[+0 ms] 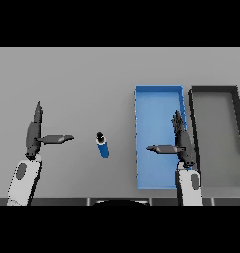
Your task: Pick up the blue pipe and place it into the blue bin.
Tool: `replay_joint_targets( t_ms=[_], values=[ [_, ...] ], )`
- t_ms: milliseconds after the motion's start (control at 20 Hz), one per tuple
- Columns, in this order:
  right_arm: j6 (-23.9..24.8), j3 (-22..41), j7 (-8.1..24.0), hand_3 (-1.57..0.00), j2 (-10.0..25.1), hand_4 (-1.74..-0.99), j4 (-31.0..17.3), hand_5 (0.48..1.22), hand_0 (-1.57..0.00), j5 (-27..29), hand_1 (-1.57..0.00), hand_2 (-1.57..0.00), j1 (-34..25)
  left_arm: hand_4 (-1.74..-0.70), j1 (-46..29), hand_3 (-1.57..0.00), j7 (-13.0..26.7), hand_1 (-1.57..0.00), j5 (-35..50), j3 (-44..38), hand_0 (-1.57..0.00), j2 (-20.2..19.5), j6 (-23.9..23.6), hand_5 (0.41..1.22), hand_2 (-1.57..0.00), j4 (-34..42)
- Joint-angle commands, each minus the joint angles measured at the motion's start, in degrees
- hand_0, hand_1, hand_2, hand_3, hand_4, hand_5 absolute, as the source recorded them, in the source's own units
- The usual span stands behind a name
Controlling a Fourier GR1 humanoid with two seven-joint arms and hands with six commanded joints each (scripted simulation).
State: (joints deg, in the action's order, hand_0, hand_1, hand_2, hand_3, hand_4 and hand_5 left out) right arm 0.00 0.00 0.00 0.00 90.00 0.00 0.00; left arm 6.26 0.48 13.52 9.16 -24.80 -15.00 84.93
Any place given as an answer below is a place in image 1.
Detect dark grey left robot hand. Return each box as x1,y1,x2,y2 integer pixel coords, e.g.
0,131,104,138
25,100,75,162

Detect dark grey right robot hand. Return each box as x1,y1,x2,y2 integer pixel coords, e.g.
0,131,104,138
145,109,197,168

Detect blue bin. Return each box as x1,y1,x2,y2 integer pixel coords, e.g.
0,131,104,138
134,85,189,191

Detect dark grey bin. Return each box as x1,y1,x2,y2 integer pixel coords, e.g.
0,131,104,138
188,85,240,190

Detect blue pipe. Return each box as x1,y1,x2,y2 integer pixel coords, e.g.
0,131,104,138
95,131,110,159

